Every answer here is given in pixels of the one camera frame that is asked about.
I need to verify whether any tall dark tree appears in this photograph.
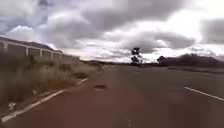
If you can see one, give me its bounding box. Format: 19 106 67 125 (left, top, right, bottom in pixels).
130 46 144 66

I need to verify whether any reddish brown asphalt road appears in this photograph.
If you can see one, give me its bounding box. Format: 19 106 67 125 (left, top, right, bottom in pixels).
0 64 224 128

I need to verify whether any dry grass verge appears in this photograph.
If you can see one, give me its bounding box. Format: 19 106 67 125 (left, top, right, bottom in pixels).
0 54 109 116

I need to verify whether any white road edge line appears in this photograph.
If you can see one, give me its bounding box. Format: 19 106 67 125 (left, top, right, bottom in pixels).
0 77 90 124

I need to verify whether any dark row of trees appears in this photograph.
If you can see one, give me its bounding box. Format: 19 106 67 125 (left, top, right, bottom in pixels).
156 53 224 69

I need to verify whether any pale fence with posts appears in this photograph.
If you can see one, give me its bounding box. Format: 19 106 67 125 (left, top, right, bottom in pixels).
0 39 81 63

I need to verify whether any grass verge beyond road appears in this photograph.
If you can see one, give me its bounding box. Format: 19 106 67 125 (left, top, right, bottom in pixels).
165 65 224 75

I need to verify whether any white dashed centre line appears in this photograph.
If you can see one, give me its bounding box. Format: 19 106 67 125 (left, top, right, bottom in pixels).
132 70 224 102

